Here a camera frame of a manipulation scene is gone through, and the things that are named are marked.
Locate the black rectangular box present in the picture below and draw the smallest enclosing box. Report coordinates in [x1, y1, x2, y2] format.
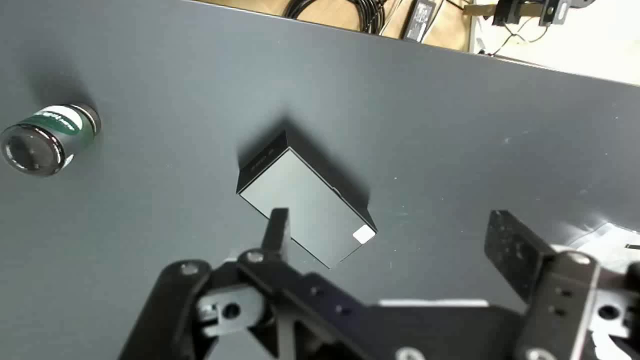
[236, 129, 381, 270]

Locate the black power adapter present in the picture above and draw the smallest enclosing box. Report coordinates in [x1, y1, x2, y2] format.
[398, 0, 445, 44]

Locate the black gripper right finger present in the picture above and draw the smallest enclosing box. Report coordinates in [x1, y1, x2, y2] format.
[485, 209, 640, 360]

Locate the green label bottle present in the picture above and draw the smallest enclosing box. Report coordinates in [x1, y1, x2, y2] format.
[0, 102, 103, 180]

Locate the black cable bundle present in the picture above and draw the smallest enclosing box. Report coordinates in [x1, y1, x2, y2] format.
[283, 0, 403, 36]

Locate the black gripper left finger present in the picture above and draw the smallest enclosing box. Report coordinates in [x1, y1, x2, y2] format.
[118, 207, 377, 360]

